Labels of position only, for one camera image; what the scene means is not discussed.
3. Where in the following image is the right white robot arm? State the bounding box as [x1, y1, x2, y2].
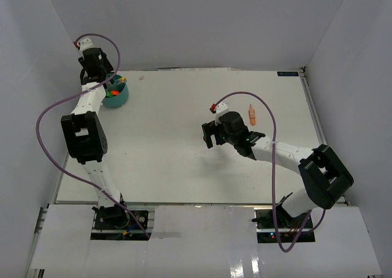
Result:
[202, 111, 354, 228]

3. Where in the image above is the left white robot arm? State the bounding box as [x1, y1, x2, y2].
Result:
[61, 39, 122, 209]

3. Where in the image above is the teal round organizer container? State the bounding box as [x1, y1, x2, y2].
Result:
[102, 74, 129, 108]

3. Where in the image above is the blue label sticker right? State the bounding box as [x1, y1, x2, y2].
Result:
[277, 71, 299, 77]

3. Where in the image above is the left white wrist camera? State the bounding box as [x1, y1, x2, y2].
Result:
[73, 37, 94, 52]

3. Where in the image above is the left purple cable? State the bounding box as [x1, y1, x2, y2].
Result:
[36, 33, 151, 241]

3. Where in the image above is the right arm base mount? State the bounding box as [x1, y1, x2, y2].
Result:
[252, 206, 315, 246]

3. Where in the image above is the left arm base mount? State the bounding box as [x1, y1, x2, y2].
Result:
[90, 205, 151, 241]

